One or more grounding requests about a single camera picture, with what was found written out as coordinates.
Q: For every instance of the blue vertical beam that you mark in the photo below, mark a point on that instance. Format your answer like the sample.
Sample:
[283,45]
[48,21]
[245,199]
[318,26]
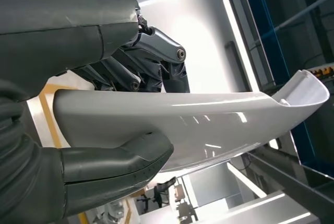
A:
[263,25]

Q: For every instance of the long white light strip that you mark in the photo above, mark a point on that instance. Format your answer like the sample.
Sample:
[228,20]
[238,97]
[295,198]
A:
[240,39]

